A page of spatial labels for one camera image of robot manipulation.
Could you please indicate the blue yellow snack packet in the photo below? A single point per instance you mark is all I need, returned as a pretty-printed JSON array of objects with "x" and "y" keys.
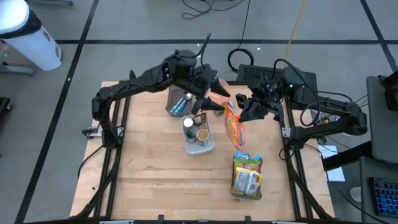
[{"x": 245, "y": 155}]

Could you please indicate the grey desk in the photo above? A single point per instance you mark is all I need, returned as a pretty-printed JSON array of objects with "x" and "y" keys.
[
  {"x": 382, "y": 133},
  {"x": 382, "y": 168}
]

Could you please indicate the computer mouse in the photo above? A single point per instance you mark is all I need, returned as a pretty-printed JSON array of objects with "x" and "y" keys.
[{"x": 356, "y": 194}]

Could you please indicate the yellow white chips bag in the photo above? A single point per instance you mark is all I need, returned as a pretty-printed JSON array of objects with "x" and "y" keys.
[{"x": 245, "y": 183}]

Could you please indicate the black monitor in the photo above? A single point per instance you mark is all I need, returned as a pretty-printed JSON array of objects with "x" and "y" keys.
[{"x": 392, "y": 96}]

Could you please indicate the grey plastic holder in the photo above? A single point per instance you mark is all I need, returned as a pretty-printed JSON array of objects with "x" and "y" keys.
[
  {"x": 174, "y": 96},
  {"x": 258, "y": 194}
]

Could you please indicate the purple label spice jar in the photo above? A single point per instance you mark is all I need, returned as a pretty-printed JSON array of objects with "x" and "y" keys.
[{"x": 190, "y": 134}]

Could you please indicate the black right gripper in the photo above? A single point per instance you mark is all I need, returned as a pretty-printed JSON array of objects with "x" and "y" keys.
[{"x": 270, "y": 93}]

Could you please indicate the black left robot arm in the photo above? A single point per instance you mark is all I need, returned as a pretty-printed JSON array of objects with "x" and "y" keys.
[{"x": 130, "y": 87}]

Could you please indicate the white lid spice jar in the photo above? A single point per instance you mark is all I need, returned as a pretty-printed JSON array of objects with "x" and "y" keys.
[{"x": 188, "y": 122}]

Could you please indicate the white plastic bin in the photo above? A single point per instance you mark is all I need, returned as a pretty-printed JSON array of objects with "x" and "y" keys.
[{"x": 199, "y": 149}]

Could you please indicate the black trash bag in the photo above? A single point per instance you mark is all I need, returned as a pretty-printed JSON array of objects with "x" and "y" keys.
[{"x": 31, "y": 26}]

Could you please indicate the black table edge clip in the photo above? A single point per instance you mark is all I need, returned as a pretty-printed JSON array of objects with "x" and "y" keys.
[
  {"x": 247, "y": 219},
  {"x": 160, "y": 218}
]

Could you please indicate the yellow green candy packet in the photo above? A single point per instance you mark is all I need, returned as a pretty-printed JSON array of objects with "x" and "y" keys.
[{"x": 247, "y": 165}]

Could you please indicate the black floor beam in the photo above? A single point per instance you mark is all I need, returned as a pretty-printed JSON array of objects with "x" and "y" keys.
[{"x": 345, "y": 157}]

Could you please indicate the backlit keyboard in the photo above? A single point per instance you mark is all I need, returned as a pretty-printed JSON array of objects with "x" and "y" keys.
[{"x": 385, "y": 196}]

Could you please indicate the orange white snack packet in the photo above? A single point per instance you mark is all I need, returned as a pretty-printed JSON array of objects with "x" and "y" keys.
[{"x": 236, "y": 130}]

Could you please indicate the grey metal stand base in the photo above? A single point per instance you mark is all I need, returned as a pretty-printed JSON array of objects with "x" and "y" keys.
[{"x": 18, "y": 71}]

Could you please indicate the white trash bin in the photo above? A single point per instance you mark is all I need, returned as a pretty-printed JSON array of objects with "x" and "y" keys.
[{"x": 34, "y": 46}]

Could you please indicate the white paper sheet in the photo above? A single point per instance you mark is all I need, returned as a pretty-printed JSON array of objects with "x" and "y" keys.
[
  {"x": 336, "y": 175},
  {"x": 326, "y": 152}
]

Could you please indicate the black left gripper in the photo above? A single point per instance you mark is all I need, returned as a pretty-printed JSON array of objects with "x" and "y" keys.
[{"x": 202, "y": 79}]

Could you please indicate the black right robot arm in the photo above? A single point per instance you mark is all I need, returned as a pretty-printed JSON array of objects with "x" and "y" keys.
[{"x": 329, "y": 109}]

